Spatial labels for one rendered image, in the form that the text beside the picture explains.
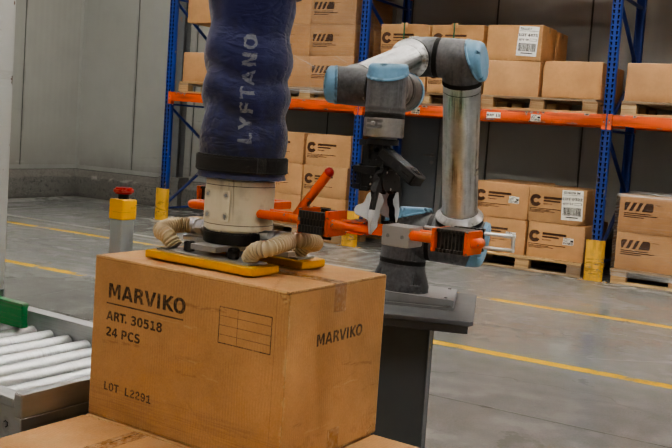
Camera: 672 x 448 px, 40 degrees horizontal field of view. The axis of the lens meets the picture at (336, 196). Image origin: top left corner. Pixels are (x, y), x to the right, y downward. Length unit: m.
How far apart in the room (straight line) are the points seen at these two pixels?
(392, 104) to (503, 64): 7.63
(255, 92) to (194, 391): 0.70
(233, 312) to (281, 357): 0.16
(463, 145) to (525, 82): 6.78
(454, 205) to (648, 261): 6.40
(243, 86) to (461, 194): 0.92
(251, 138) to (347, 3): 8.27
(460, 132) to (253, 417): 1.11
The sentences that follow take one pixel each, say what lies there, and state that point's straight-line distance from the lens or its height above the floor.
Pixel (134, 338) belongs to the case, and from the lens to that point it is 2.29.
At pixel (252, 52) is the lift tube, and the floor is 1.46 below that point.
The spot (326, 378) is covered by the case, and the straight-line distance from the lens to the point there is 2.14.
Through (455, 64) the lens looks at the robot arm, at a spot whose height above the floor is 1.50.
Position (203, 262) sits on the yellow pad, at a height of 0.96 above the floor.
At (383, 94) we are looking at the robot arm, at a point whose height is 1.37.
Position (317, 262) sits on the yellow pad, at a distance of 2.29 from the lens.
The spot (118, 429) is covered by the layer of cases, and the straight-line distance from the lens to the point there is 2.33.
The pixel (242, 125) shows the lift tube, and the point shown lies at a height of 1.29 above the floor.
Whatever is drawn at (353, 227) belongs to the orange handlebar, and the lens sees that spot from 2.06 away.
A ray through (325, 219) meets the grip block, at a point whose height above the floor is 1.09.
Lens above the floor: 1.29
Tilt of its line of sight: 4 degrees down
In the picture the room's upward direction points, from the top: 4 degrees clockwise
